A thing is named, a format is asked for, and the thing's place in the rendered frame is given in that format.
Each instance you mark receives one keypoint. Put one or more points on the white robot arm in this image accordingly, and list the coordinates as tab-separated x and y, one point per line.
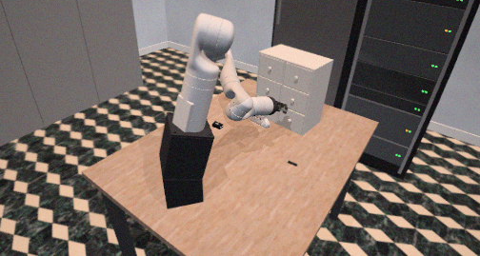
215	35

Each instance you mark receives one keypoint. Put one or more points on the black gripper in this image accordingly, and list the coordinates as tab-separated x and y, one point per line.
278	107

